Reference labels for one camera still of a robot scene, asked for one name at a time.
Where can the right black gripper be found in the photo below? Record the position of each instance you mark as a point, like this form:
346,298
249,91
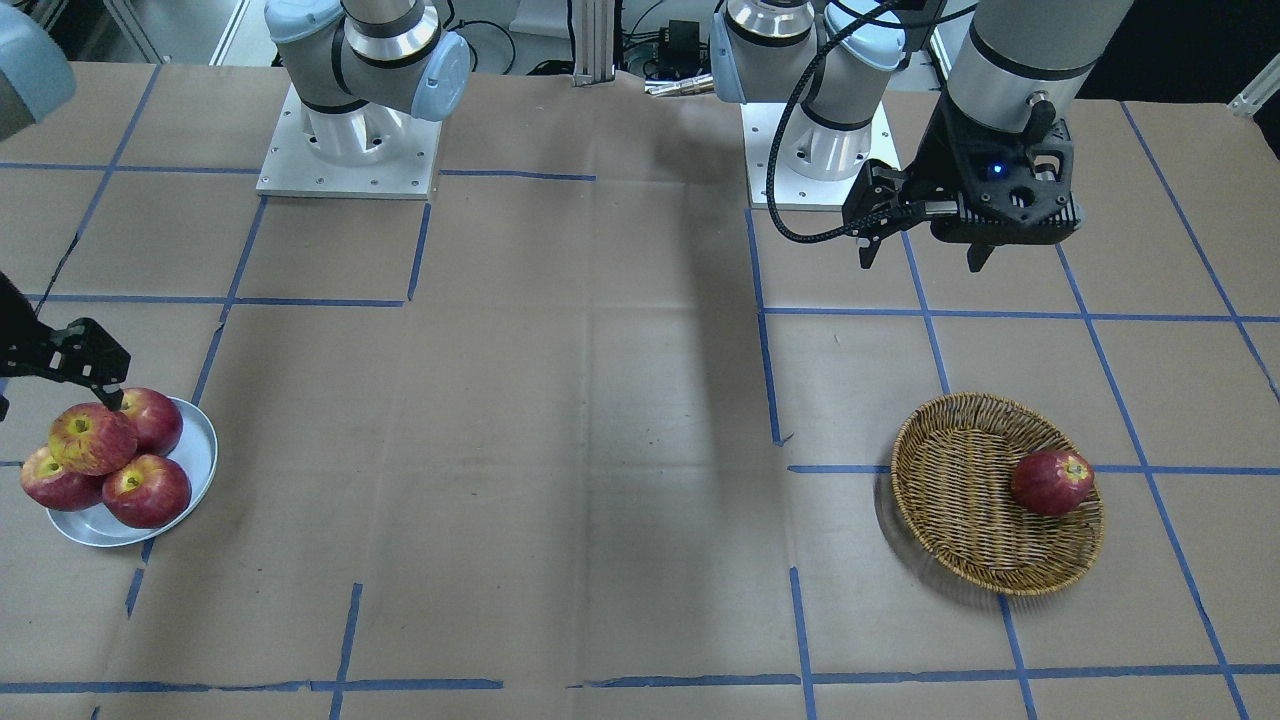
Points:
62,352

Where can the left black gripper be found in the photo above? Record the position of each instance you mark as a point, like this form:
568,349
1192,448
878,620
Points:
937,157

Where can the yellow-red apple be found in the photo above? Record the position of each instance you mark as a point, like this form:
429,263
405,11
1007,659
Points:
91,439

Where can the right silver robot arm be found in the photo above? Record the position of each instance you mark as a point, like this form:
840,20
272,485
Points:
371,82

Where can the red apple plate back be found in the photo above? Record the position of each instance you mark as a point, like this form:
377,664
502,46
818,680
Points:
154,419

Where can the red apple plate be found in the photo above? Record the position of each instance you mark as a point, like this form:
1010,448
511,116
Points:
49,482
148,492
154,419

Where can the light blue plate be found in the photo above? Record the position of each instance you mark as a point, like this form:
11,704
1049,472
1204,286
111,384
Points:
197,452

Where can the red apple plate front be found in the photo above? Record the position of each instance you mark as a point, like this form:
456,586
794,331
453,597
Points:
148,492

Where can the woven wicker basket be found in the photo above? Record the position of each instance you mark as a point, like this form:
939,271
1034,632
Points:
951,468

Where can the dark red basket apple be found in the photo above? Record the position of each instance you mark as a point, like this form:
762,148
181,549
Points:
1052,482

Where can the black power adapter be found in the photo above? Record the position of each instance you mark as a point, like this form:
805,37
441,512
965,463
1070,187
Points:
679,49

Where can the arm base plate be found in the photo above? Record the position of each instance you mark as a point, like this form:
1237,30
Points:
368,153
816,165

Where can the aluminium frame post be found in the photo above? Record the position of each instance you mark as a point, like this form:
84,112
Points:
593,35

